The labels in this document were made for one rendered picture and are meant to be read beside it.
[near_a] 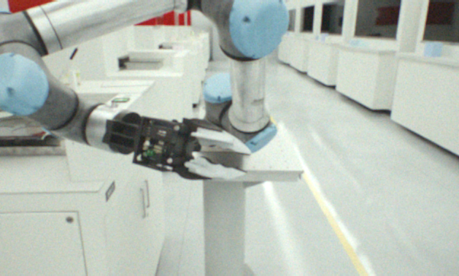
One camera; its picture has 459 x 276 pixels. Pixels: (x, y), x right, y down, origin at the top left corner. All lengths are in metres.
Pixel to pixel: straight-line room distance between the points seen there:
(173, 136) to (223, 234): 0.86
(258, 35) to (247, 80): 0.16
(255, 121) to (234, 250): 0.59
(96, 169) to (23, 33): 0.48
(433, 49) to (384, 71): 1.21
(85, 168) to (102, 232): 0.18
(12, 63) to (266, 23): 0.40
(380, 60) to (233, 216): 4.39
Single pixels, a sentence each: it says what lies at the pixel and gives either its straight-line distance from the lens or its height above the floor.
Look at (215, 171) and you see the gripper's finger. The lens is 0.52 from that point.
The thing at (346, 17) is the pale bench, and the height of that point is 1.37.
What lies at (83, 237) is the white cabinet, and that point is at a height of 0.68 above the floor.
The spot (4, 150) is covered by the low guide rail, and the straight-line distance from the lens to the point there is 1.37.
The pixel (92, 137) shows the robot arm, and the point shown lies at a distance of 0.60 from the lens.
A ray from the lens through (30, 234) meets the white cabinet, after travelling 1.12.
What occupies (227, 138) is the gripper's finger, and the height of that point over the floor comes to 1.07.
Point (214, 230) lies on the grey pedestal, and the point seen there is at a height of 0.52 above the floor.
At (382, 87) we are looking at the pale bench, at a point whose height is 0.39.
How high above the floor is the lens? 1.22
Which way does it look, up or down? 18 degrees down
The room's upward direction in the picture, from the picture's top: straight up
